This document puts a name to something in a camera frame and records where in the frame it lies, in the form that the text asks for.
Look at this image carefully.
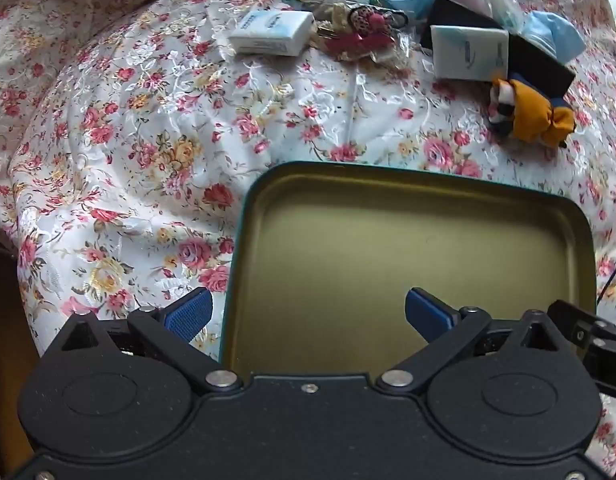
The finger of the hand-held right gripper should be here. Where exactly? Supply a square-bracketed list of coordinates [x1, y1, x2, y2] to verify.
[547, 300, 616, 353]

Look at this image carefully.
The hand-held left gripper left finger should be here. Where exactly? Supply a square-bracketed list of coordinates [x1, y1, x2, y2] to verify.
[42, 287, 241, 395]

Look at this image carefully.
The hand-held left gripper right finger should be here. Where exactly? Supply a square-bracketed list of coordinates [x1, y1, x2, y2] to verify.
[375, 287, 584, 395]

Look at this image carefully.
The green-rimmed gold tin box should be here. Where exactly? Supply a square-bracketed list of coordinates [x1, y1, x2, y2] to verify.
[219, 161, 598, 386]

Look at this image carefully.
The white floral tablecloth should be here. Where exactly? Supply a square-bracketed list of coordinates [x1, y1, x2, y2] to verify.
[0, 0, 616, 478]

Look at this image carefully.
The brown wooden furniture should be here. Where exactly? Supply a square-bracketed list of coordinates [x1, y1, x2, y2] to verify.
[0, 220, 41, 466]

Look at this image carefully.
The mustard yellow fabric bow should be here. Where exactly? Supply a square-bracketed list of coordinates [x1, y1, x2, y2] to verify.
[488, 76, 576, 149]

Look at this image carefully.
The white tissue pack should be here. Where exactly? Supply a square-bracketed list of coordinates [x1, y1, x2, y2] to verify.
[430, 25, 510, 82]
[229, 9, 316, 57]

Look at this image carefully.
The black cloth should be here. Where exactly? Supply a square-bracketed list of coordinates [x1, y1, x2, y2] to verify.
[419, 0, 576, 101]

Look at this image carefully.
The red bow hair clip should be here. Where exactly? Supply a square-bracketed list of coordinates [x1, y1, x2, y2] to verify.
[328, 32, 389, 62]

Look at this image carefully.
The gold hair accessory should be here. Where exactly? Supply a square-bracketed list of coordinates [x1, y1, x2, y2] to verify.
[315, 5, 349, 37]

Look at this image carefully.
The beige small-flower cloth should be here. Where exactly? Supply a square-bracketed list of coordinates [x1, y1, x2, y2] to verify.
[0, 0, 616, 126]

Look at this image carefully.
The black cable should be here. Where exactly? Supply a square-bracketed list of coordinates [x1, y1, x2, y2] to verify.
[595, 252, 616, 308]

